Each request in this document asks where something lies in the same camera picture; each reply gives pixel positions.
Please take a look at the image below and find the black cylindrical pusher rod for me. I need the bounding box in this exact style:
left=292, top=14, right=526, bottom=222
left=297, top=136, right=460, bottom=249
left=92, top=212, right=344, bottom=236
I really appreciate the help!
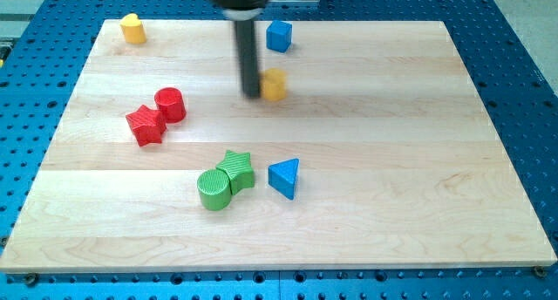
left=234, top=19, right=261, bottom=99

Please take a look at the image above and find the yellow hexagon block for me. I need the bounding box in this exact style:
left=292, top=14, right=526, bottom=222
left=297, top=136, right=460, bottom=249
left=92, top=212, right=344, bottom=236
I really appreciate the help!
left=260, top=68, right=287, bottom=101

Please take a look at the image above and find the light wooden board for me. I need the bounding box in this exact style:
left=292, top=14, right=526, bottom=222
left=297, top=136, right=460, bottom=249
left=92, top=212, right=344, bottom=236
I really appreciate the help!
left=1, top=19, right=556, bottom=273

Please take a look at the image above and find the blue cube block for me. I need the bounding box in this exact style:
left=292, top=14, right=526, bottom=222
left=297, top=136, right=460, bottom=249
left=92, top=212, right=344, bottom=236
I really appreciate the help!
left=266, top=20, right=292, bottom=53

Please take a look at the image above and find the red cylinder block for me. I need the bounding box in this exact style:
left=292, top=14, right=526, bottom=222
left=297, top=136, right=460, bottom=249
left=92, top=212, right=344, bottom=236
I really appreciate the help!
left=154, top=87, right=187, bottom=123

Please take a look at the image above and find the yellow heart block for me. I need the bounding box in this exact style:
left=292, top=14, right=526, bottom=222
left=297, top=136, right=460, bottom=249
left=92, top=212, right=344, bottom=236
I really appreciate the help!
left=119, top=13, right=146, bottom=44

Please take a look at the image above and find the red star block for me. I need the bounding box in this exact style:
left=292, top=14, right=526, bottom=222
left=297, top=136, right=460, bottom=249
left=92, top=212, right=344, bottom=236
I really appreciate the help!
left=126, top=105, right=167, bottom=147

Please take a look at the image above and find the green star block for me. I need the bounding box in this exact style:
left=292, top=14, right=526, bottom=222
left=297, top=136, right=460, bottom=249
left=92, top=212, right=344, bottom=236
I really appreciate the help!
left=216, top=150, right=255, bottom=195

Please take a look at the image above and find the blue triangle block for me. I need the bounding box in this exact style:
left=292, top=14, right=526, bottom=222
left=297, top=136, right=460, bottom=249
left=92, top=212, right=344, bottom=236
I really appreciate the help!
left=268, top=158, right=299, bottom=201

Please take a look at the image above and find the green cylinder block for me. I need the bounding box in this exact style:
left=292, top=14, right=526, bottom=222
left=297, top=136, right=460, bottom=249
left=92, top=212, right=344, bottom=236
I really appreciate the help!
left=197, top=169, right=232, bottom=211

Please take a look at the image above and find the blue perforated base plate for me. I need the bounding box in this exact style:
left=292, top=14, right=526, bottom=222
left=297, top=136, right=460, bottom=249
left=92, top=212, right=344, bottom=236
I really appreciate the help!
left=1, top=0, right=557, bottom=299

